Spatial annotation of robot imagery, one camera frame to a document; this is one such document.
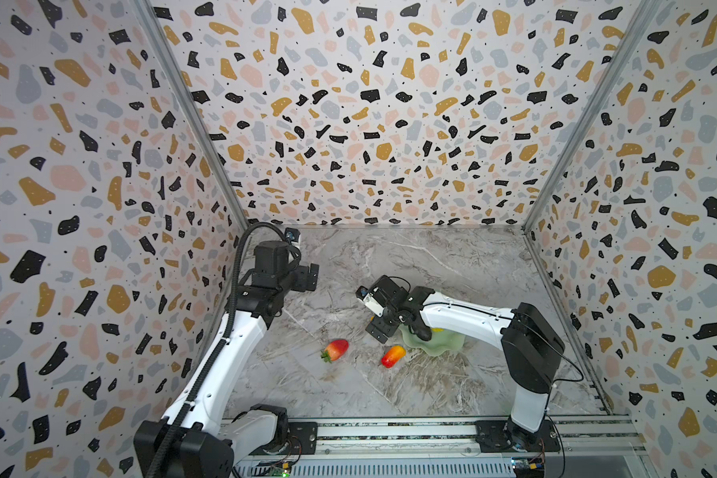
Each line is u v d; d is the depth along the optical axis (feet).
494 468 2.56
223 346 1.49
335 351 2.80
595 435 2.50
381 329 2.56
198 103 2.83
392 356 2.80
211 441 1.31
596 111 2.89
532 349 1.56
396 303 2.22
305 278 2.26
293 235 2.19
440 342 2.95
